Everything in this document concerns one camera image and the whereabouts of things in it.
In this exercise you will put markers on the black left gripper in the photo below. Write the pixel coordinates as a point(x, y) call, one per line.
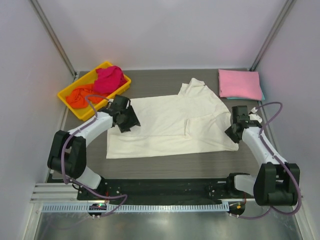
point(133, 122)

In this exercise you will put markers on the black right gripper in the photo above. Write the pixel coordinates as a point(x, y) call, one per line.
point(234, 138)

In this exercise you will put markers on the white t shirt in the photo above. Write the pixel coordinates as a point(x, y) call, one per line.
point(192, 121)

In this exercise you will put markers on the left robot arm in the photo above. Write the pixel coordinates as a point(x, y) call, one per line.
point(68, 153)

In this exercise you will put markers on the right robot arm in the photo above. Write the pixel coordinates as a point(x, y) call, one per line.
point(277, 181)

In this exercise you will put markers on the folded teal t shirt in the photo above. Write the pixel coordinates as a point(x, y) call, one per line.
point(263, 96)

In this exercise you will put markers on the magenta t shirt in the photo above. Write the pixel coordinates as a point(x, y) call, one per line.
point(108, 80)

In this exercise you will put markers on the folded pink t shirt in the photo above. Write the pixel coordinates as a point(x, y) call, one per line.
point(239, 84)

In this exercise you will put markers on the orange t shirt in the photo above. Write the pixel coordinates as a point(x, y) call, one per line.
point(79, 98)

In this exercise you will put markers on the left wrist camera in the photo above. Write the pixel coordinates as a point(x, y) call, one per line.
point(120, 103)

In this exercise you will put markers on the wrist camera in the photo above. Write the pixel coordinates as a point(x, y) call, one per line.
point(120, 103)
point(241, 113)

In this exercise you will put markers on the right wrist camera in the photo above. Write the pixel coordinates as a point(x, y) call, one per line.
point(241, 113)

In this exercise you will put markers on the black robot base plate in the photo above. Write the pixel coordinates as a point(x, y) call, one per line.
point(171, 189)

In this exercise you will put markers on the slotted white cable duct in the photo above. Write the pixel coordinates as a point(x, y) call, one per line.
point(105, 208)

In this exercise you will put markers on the aluminium rail front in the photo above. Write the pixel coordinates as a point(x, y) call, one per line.
point(59, 192)

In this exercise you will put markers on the right aluminium frame post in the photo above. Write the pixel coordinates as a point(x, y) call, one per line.
point(278, 23)

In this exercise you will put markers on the aluminium frame post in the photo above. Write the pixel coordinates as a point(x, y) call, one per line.
point(52, 35)
point(278, 23)

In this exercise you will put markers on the left aluminium frame post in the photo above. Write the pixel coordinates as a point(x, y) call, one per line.
point(52, 35)

